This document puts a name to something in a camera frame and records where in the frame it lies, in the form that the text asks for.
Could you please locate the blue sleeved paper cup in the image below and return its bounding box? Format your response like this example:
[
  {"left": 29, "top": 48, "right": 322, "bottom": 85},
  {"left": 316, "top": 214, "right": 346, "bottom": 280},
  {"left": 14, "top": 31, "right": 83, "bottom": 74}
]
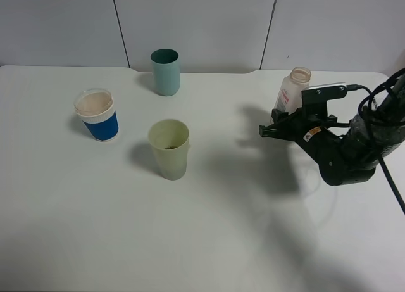
[{"left": 73, "top": 89, "right": 119, "bottom": 141}]

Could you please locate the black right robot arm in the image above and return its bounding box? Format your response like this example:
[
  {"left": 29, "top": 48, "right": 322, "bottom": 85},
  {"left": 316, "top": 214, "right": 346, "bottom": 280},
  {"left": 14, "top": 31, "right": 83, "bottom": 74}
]
[{"left": 259, "top": 70, "right": 404, "bottom": 186}]

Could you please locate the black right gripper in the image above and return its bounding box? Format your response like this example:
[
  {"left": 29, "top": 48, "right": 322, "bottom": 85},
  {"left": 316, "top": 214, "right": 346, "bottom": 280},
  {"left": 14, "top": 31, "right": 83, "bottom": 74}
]
[{"left": 259, "top": 108, "right": 375, "bottom": 186}]

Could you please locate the clear plastic drink bottle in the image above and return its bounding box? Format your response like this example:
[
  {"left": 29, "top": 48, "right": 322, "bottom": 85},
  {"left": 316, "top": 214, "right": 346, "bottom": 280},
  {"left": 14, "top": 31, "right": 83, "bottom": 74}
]
[{"left": 273, "top": 67, "right": 312, "bottom": 115}]

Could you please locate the pale green plastic cup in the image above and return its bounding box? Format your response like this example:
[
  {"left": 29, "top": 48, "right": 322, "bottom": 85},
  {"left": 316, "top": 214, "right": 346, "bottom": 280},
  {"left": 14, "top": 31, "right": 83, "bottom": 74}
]
[{"left": 148, "top": 119, "right": 189, "bottom": 181}]

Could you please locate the teal plastic cup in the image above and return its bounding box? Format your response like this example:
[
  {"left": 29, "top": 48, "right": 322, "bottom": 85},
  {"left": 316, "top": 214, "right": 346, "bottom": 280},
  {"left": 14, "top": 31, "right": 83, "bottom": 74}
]
[{"left": 151, "top": 49, "right": 180, "bottom": 96}]

